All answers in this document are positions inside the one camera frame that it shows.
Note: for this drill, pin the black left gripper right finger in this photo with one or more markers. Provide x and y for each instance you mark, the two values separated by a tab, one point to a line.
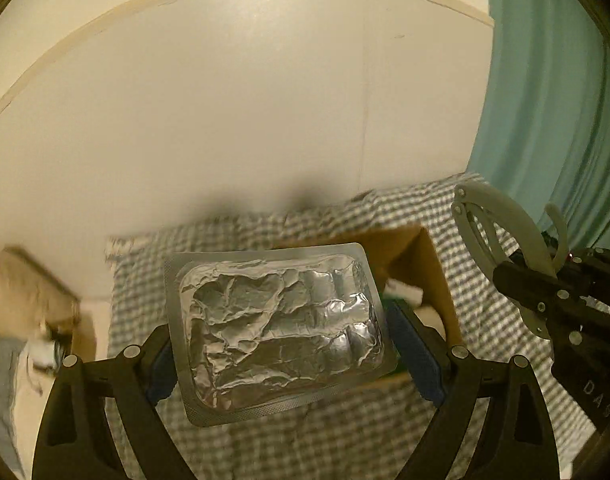
516	440

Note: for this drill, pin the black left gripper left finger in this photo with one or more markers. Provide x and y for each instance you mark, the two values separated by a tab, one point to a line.
75	440

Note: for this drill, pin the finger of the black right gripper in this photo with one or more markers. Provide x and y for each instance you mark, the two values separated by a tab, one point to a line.
589	267
540	289

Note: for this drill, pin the grey-green folding clothes hanger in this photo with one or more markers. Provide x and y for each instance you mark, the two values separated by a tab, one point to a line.
482	213

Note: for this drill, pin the silver foil blister pack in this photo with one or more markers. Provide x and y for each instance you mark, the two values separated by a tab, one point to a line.
260	332

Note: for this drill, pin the white cloth on floor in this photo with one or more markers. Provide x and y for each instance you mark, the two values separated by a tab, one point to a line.
45	356

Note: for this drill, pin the small brown bedside box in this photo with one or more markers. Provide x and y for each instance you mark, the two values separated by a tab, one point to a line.
79	339

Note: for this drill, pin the green 999 medicine box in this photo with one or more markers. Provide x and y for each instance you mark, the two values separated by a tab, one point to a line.
412	295

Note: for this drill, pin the teal curtain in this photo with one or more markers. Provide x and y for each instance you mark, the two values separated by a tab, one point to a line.
544	135

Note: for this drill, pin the brown cardboard box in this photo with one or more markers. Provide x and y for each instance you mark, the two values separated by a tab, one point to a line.
415	279

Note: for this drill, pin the grey white checkered bed sheet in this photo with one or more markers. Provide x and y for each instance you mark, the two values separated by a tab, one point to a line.
364	434

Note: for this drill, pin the white headboard panel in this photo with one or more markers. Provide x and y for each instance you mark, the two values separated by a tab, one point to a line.
124	116

